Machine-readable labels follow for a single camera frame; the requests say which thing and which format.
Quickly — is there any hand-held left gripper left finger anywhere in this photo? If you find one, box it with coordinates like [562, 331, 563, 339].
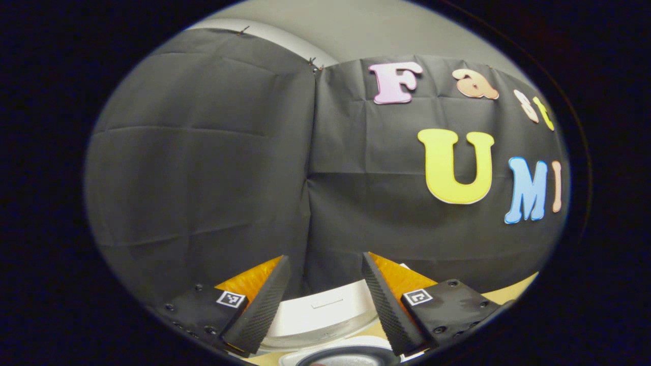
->
[158, 255, 291, 356]

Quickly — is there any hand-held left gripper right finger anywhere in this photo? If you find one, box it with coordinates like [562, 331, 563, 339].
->
[361, 251, 501, 356]

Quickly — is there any white rice cooker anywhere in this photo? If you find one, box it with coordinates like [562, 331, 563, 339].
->
[257, 263, 425, 366]

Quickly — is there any black backdrop cloth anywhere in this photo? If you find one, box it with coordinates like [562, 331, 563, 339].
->
[84, 28, 571, 311]

